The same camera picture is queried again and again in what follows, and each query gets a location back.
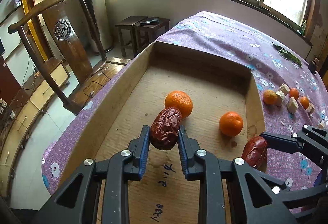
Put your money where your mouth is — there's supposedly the large white yam chunk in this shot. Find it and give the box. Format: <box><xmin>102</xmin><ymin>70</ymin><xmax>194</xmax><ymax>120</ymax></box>
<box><xmin>318</xmin><ymin>122</ymin><xmax>325</xmax><ymax>129</ymax></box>

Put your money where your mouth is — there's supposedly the beige yam chunk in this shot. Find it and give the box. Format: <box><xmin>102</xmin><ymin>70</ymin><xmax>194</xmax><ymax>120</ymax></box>
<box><xmin>306</xmin><ymin>103</ymin><xmax>315</xmax><ymax>115</ymax></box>

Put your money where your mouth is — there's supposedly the dried red date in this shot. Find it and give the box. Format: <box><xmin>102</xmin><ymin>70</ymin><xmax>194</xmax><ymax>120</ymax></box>
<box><xmin>241</xmin><ymin>136</ymin><xmax>268</xmax><ymax>169</ymax></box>
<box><xmin>150</xmin><ymin>107</ymin><xmax>182</xmax><ymax>150</ymax></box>

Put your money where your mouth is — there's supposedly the small yellowish tangerine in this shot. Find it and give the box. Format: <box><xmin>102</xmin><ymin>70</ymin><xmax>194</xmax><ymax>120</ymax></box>
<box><xmin>263</xmin><ymin>89</ymin><xmax>277</xmax><ymax>105</ymax></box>

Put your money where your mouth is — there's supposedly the white yam chunk back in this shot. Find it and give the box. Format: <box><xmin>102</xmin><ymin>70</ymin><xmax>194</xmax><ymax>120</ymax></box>
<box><xmin>277</xmin><ymin>83</ymin><xmax>290</xmax><ymax>96</ymax></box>

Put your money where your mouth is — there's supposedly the large front orange tangerine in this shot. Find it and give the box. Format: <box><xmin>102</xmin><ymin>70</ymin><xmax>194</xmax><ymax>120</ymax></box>
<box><xmin>165</xmin><ymin>90</ymin><xmax>194</xmax><ymax>119</ymax></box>

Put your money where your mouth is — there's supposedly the purple floral tablecloth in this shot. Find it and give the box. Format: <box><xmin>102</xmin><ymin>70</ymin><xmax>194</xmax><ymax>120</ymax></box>
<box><xmin>42</xmin><ymin>11</ymin><xmax>327</xmax><ymax>193</ymax></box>

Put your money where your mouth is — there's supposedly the dark small jar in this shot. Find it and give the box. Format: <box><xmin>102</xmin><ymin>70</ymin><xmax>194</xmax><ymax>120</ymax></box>
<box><xmin>308</xmin><ymin>57</ymin><xmax>319</xmax><ymax>75</ymax></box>

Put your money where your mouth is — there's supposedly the green leafy vegetable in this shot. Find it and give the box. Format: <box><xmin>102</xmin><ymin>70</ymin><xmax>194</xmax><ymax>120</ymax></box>
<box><xmin>273</xmin><ymin>44</ymin><xmax>302</xmax><ymax>67</ymax></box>

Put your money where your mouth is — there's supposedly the green bottle on sill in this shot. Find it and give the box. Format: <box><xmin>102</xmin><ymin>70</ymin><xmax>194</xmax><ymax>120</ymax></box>
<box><xmin>301</xmin><ymin>20</ymin><xmax>307</xmax><ymax>35</ymax></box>

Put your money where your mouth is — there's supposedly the wooden low cabinet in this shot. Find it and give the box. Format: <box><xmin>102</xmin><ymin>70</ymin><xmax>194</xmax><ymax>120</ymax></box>
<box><xmin>1</xmin><ymin>71</ymin><xmax>55</xmax><ymax>198</ymax></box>

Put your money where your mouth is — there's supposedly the dark wooden stool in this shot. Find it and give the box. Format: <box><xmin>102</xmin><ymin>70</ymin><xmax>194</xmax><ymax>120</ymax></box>
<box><xmin>115</xmin><ymin>16</ymin><xmax>170</xmax><ymax>58</ymax></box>

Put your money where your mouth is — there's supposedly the black remote control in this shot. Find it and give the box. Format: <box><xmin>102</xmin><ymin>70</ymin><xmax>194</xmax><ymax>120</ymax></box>
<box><xmin>139</xmin><ymin>18</ymin><xmax>160</xmax><ymax>26</ymax></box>

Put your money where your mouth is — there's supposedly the wooden chair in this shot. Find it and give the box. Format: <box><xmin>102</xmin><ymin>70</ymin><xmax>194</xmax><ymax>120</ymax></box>
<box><xmin>8</xmin><ymin>0</ymin><xmax>130</xmax><ymax>115</ymax></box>

